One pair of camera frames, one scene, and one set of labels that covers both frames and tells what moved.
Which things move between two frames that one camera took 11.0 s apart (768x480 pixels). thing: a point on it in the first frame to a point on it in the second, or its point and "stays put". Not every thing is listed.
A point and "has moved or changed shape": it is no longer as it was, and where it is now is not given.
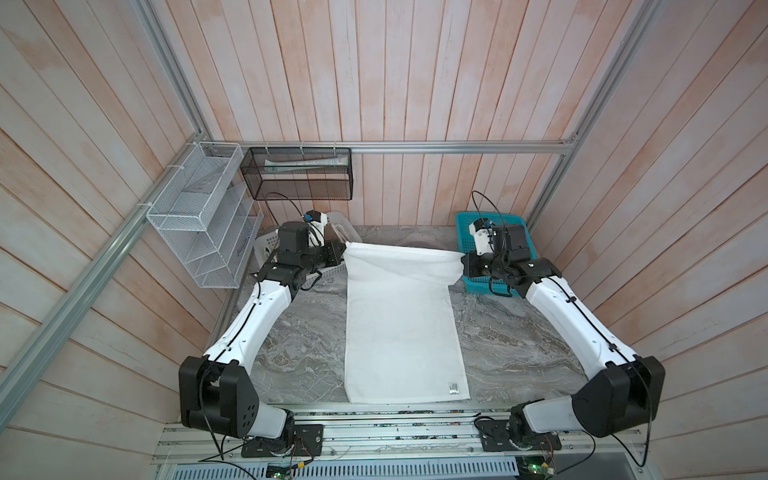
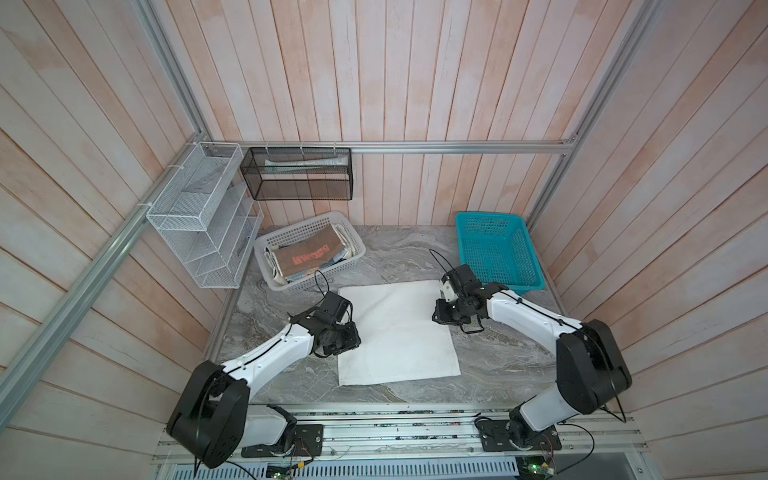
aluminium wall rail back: (557, 146) stays put
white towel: (401, 339) has moved or changed shape
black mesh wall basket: (299, 173) stays put
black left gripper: (333, 255) to (353, 339)
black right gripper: (469, 262) to (441, 316)
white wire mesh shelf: (209, 214) stays put
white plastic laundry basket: (339, 227) stays put
